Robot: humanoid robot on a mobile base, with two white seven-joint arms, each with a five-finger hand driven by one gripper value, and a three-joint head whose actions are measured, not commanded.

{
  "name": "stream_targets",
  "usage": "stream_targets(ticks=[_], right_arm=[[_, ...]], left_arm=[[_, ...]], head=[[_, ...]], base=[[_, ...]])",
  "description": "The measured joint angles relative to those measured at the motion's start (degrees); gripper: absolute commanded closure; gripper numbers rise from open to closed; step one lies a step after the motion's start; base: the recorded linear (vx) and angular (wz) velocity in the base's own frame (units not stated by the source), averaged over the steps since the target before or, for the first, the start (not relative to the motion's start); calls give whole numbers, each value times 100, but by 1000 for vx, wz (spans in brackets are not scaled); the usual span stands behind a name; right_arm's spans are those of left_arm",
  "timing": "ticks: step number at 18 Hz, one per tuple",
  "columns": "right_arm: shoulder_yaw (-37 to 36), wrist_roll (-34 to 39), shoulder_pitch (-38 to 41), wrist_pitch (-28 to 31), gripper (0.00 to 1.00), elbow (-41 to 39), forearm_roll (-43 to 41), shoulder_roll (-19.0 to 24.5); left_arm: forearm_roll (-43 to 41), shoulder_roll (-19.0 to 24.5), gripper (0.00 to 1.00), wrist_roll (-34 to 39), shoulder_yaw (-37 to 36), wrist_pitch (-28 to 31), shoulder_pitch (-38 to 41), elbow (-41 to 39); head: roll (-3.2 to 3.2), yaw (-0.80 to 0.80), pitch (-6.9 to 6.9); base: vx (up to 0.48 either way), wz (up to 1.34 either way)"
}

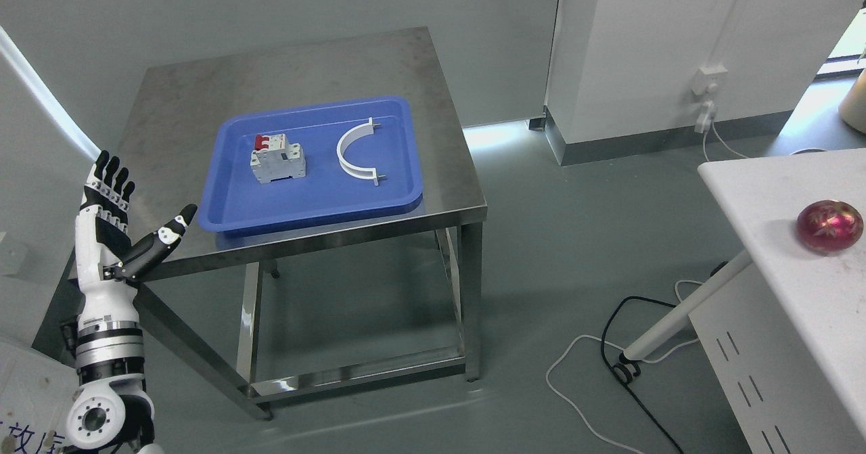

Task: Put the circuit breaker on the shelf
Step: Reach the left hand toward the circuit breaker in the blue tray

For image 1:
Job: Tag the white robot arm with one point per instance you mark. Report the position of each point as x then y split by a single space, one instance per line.
111 407

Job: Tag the white labelled board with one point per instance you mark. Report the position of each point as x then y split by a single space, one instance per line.
36 394

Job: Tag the cream cylindrical container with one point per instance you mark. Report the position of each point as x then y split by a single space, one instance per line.
852 108

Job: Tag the white power plug adapter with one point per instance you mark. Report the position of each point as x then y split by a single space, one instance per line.
706 117

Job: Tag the white wall socket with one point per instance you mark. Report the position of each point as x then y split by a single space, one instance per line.
708 79

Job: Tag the red patterned ball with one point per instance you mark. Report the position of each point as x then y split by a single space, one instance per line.
829 226

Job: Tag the white curved bracket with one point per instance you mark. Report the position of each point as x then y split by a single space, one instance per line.
348 152

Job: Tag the white red circuit breaker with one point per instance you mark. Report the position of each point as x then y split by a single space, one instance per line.
274 158

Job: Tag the stainless steel table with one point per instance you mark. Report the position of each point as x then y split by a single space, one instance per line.
168 145

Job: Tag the white desk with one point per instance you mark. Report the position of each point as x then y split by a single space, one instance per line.
782 325

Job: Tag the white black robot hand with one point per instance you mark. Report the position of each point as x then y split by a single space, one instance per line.
109 266

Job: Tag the blue plastic tray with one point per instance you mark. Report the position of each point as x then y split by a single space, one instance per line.
234 202

